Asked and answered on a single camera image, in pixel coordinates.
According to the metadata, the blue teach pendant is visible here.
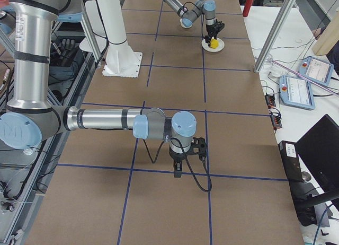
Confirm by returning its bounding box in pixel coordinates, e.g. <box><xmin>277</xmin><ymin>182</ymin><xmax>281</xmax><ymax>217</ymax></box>
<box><xmin>299</xmin><ymin>57</ymin><xmax>334</xmax><ymax>86</ymax></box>
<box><xmin>279</xmin><ymin>75</ymin><xmax>315</xmax><ymax>110</ymax></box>

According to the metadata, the red cylinder tube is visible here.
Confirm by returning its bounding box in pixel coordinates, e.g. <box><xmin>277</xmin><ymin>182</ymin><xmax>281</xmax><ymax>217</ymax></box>
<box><xmin>242</xmin><ymin>0</ymin><xmax>254</xmax><ymax>17</ymax></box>

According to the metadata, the reacher grabber stick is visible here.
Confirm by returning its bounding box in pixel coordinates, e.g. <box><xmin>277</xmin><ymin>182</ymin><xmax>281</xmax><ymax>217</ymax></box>
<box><xmin>270</xmin><ymin>58</ymin><xmax>339</xmax><ymax>97</ymax></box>

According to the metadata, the blue teach pendant far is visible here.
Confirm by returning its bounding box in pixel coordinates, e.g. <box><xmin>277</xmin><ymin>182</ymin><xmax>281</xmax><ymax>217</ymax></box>
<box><xmin>299</xmin><ymin>57</ymin><xmax>334</xmax><ymax>86</ymax></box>

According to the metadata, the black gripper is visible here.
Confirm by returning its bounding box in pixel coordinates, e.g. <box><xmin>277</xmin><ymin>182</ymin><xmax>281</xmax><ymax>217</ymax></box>
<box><xmin>204</xmin><ymin>20</ymin><xmax>225</xmax><ymax>45</ymax></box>

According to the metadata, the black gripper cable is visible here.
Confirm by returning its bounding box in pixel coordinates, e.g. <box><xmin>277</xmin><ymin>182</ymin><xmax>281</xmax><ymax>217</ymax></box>
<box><xmin>182</xmin><ymin>1</ymin><xmax>202</xmax><ymax>14</ymax></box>

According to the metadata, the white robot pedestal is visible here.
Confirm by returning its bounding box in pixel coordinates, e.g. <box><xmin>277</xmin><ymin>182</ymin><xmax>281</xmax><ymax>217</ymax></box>
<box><xmin>85</xmin><ymin>0</ymin><xmax>142</xmax><ymax>77</ymax></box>

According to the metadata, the yellow lemon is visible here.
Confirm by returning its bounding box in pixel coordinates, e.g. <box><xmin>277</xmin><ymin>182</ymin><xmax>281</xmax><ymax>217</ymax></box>
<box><xmin>208</xmin><ymin>38</ymin><xmax>219</xmax><ymax>49</ymax></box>

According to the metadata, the white round plate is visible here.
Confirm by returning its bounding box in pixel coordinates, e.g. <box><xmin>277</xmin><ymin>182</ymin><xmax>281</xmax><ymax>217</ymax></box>
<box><xmin>201</xmin><ymin>38</ymin><xmax>225</xmax><ymax>53</ymax></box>

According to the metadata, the aluminium frame post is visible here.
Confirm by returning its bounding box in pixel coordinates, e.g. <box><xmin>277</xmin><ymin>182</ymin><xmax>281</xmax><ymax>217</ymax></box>
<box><xmin>254</xmin><ymin>0</ymin><xmax>296</xmax><ymax>73</ymax></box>

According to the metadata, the black computer box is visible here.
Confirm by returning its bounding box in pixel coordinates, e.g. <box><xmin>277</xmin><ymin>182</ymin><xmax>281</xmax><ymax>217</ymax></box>
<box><xmin>278</xmin><ymin>141</ymin><xmax>311</xmax><ymax>183</ymax></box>

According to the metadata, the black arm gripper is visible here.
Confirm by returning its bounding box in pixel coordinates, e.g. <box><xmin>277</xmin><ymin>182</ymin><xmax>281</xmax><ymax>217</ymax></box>
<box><xmin>169</xmin><ymin>149</ymin><xmax>187</xmax><ymax>168</ymax></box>

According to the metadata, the blue teach pendant near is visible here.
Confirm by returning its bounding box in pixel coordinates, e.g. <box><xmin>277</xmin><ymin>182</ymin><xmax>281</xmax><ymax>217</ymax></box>
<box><xmin>279</xmin><ymin>75</ymin><xmax>315</xmax><ymax>110</ymax></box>

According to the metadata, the black monitor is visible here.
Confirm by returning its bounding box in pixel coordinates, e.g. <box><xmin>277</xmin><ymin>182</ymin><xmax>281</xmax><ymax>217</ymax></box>
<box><xmin>296</xmin><ymin>114</ymin><xmax>338</xmax><ymax>191</ymax></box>

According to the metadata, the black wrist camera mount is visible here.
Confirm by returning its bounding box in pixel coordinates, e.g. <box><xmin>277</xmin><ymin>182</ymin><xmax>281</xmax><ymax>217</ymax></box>
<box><xmin>187</xmin><ymin>137</ymin><xmax>208</xmax><ymax>164</ymax></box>

